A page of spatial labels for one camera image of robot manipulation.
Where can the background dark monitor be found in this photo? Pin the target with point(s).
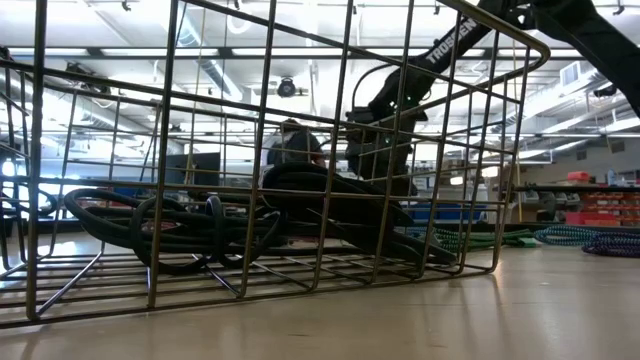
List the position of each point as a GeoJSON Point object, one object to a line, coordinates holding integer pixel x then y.
{"type": "Point", "coordinates": [205, 165]}

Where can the blue storage bin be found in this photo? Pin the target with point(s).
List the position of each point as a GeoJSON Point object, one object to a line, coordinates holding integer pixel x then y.
{"type": "Point", "coordinates": [450, 212]}

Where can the black ceiling camera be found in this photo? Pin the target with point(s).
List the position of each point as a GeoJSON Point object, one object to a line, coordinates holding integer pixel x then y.
{"type": "Point", "coordinates": [286, 88]}

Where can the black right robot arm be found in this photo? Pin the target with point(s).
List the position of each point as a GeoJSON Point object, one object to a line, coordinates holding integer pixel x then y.
{"type": "Point", "coordinates": [450, 50]}

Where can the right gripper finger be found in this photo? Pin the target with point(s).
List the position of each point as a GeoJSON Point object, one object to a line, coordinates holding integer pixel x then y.
{"type": "Point", "coordinates": [397, 172]}
{"type": "Point", "coordinates": [357, 162]}

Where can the shelf with red bins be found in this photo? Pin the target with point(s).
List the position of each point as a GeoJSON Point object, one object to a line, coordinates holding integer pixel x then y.
{"type": "Point", "coordinates": [600, 205]}

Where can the person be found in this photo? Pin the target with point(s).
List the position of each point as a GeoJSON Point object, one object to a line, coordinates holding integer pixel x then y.
{"type": "Point", "coordinates": [295, 145]}

